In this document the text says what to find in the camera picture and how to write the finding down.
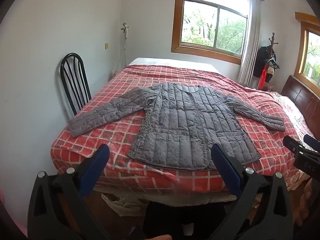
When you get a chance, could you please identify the large wooden frame window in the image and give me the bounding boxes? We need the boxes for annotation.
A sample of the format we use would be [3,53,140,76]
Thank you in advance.
[171,0,265,65]

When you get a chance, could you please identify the red checked blanket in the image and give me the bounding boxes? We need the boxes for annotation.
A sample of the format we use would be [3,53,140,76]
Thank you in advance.
[50,64,312,196]

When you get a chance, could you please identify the wooden coat rack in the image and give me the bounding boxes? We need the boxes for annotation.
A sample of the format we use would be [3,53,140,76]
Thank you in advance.
[267,32,278,55]

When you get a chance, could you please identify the floral bedspread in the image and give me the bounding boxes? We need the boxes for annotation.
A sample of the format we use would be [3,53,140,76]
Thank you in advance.
[269,91,312,191]

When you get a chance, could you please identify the dark hanging coat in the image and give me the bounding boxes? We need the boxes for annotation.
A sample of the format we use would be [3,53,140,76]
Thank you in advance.
[253,46,277,83]

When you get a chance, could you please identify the white curtain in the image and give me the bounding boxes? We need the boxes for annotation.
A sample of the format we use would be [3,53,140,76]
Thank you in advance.
[236,0,262,86]

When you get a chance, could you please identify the narrow wooden frame window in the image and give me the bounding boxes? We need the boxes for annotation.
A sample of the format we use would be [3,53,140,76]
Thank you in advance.
[294,12,320,88]

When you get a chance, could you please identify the grey quilted jacket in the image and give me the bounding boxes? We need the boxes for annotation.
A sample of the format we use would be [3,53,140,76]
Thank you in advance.
[68,82,286,170]

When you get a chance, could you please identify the black metal chair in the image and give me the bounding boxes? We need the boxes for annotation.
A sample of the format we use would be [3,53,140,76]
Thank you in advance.
[60,53,92,117]

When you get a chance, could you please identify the red hanging bag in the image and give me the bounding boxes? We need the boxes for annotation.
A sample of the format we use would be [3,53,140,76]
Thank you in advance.
[257,64,268,90]

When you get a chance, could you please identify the white hanging cord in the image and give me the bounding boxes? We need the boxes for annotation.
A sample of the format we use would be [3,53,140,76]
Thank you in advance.
[113,38,127,76]

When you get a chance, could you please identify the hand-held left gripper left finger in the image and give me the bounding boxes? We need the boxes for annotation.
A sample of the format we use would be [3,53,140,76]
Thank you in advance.
[27,144,110,240]

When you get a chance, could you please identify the dark wooden headboard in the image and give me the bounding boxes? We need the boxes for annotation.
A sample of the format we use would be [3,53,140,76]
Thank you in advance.
[281,75,320,141]

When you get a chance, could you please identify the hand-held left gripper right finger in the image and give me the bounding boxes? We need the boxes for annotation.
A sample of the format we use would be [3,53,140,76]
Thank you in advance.
[211,144,294,240]

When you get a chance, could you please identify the white mattress sheet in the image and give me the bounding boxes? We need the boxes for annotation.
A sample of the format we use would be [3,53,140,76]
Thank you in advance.
[125,57,221,75]

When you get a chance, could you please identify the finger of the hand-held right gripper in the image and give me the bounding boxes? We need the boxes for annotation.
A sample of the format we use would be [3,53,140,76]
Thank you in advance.
[303,134,320,153]
[283,135,307,156]

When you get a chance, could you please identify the white crumpled sheet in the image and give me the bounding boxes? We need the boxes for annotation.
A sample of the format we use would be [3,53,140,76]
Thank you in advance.
[101,192,150,217]

